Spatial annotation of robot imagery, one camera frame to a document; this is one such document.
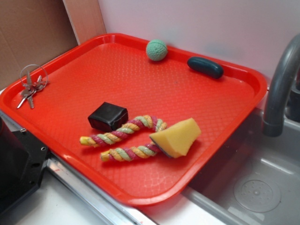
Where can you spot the silver keys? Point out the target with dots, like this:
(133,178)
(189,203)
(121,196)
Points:
(30,87)

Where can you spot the red plastic tray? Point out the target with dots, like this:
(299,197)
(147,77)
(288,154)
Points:
(114,68)

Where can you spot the yellow sponge wedge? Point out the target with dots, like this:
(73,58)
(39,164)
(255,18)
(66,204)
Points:
(176,140)

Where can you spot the black cube block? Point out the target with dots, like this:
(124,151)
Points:
(108,117)

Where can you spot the green rubber ball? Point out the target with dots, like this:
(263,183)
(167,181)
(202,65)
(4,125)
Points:
(156,50)

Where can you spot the dark teal oblong block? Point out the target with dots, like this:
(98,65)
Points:
(206,67)

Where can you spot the grey toy faucet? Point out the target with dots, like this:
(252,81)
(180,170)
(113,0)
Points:
(283,99)

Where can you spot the grey toy sink basin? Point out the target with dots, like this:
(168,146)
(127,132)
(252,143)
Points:
(252,179)

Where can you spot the brown cardboard panel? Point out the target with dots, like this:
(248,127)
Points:
(37,31)

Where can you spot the multicoloured twisted rope toy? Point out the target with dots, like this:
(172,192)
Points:
(120,134)

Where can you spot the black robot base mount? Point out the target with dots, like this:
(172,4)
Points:
(23,158)

